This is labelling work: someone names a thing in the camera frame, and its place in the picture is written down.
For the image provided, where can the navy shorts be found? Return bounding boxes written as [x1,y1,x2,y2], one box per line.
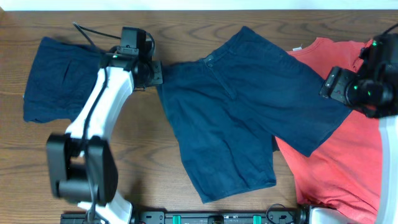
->
[157,27,350,203]
[23,37,101,123]

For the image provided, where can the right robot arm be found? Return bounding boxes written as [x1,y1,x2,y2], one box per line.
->
[320,30,397,223]

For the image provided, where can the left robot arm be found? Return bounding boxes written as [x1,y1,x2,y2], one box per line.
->
[46,27,163,223]

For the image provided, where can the folded navy shorts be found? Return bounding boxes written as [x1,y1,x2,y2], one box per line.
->
[23,37,101,123]

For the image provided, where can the red t-shirt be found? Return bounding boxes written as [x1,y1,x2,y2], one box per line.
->
[276,37,382,223]

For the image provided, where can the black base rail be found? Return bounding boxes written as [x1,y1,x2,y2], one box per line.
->
[60,210,308,224]

